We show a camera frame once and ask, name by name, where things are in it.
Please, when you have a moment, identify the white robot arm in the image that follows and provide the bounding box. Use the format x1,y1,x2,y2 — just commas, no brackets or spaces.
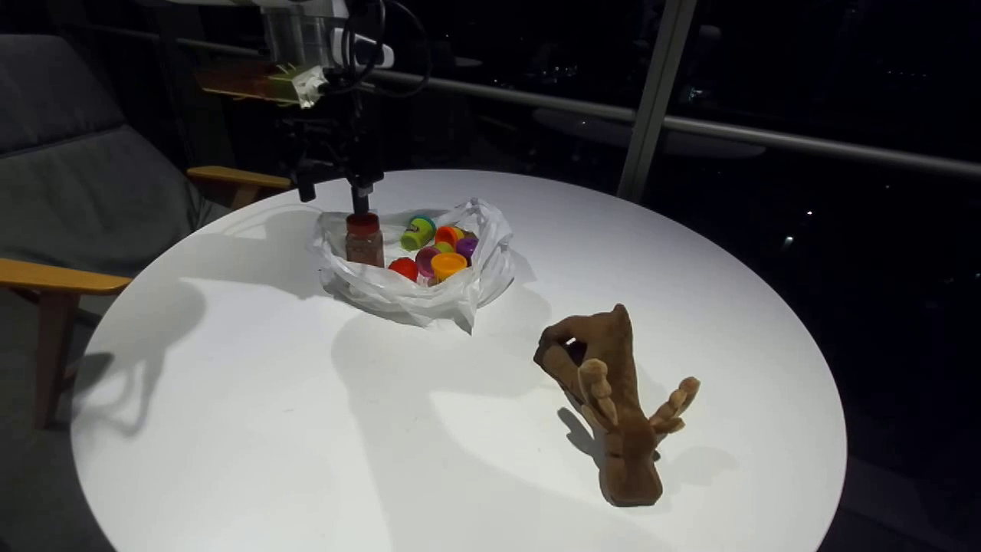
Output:
261,0,396,213

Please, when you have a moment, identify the red play dough tub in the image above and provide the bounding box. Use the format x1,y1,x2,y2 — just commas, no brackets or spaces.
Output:
389,257,420,283

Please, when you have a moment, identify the orange play dough tub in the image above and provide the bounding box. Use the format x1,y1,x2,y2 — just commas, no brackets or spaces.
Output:
436,224,463,246

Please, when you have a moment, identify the grey window post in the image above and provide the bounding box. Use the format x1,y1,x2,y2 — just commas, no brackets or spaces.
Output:
616,0,700,202

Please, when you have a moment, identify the grey armchair with wooden arms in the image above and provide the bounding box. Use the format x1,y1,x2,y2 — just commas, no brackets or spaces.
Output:
0,31,294,432

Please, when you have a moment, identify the spice jar with red lid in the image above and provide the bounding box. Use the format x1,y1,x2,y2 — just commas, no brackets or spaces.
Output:
345,213,383,268

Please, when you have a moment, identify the green play dough tub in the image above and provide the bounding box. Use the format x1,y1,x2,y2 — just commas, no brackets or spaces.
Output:
398,213,436,252

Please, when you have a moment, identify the metal window railing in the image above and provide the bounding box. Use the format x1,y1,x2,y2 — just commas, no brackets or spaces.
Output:
87,21,981,180

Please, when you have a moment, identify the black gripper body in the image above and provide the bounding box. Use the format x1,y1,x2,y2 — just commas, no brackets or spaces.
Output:
294,92,383,180

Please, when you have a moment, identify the white plastic bag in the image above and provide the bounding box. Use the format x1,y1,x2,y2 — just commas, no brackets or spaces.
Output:
311,200,516,331

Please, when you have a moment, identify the yellow play dough tub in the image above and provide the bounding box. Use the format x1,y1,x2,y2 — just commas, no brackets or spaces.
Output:
430,252,470,283

